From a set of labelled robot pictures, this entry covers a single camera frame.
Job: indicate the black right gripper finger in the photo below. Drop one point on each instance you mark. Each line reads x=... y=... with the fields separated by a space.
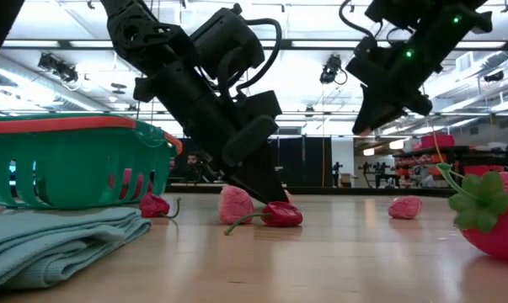
x=375 y=111

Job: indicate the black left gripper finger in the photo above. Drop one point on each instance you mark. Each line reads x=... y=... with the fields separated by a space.
x=262 y=177

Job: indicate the pink toy raspberry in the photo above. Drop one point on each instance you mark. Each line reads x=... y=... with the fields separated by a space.
x=235 y=205
x=405 y=207

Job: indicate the red toy chili pepper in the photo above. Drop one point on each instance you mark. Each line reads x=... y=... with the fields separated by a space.
x=281 y=214

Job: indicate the pinkish red toy fruit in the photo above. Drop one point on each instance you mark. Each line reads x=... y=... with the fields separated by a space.
x=127 y=183

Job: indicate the dark red toy cherry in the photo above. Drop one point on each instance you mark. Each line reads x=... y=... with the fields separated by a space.
x=153 y=205

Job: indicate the green basket with orange rim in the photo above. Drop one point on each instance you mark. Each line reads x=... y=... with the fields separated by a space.
x=9 y=168

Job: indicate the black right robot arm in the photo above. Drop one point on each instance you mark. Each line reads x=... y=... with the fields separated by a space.
x=426 y=12

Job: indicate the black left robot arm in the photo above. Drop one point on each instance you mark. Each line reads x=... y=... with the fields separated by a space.
x=127 y=29

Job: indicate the person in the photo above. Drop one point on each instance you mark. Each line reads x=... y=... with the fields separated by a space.
x=192 y=162

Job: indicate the black background robot stand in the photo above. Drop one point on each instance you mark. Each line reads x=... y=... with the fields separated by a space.
x=375 y=172

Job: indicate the shelf with red boxes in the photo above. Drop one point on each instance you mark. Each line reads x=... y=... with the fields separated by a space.
x=430 y=162

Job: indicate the black ceiling device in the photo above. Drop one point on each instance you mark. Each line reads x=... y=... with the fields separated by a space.
x=493 y=76

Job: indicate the red toy strawberry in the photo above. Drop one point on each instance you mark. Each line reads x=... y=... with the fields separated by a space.
x=500 y=223

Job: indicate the folded light blue cloth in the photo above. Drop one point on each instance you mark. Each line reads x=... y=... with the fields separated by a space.
x=47 y=244

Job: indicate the black partition wall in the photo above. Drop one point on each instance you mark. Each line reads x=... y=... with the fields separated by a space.
x=304 y=162

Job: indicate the black ceiling camera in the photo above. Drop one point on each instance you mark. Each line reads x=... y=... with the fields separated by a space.
x=331 y=69

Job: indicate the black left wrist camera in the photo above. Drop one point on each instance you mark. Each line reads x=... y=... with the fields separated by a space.
x=228 y=42

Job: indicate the black overhead frame bar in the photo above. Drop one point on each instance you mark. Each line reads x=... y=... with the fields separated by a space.
x=312 y=44

